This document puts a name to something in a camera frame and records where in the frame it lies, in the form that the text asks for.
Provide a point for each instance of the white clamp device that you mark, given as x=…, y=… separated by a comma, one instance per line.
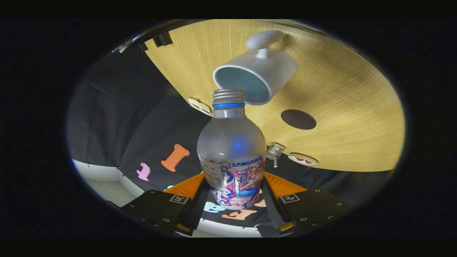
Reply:
x=123, y=46

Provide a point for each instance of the brown food pieces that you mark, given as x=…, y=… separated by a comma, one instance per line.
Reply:
x=306, y=161

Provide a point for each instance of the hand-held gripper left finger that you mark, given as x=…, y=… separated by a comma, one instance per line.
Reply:
x=157, y=207

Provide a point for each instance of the white cup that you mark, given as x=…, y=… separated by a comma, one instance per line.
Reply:
x=271, y=71

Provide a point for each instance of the black table clamp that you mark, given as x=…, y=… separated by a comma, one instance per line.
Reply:
x=142, y=47
x=162, y=40

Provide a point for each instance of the silver juice bottle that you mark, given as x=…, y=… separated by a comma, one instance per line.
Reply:
x=232, y=142

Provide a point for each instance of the round white plate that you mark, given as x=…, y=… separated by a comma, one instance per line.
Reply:
x=294, y=158

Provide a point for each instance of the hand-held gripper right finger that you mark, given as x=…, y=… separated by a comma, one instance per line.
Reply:
x=314, y=207

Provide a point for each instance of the wooden table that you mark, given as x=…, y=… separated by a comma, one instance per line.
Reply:
x=350, y=107

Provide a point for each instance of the dark round coaster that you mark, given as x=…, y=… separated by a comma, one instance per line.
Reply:
x=298, y=119

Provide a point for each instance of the black backdrop cloth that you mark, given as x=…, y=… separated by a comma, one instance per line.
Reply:
x=107, y=107

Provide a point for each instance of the divided white food tray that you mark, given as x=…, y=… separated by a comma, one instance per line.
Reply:
x=199, y=106

